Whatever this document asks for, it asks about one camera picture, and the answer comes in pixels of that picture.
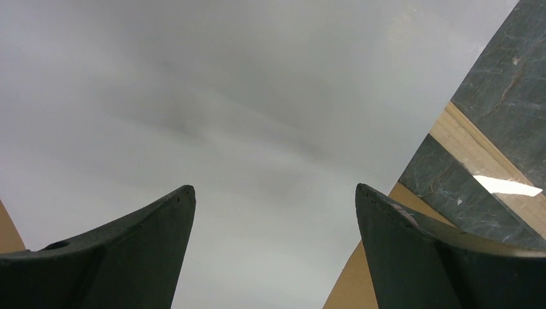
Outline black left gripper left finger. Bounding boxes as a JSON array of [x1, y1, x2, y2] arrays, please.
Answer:
[[1, 185, 196, 308]]

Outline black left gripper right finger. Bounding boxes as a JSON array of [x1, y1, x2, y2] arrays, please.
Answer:
[[355, 183, 545, 308]]

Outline light wooden picture frame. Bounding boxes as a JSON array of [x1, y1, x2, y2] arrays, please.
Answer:
[[429, 102, 545, 238]]

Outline printed photo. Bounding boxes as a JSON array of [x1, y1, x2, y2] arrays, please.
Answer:
[[1, 1, 516, 308]]

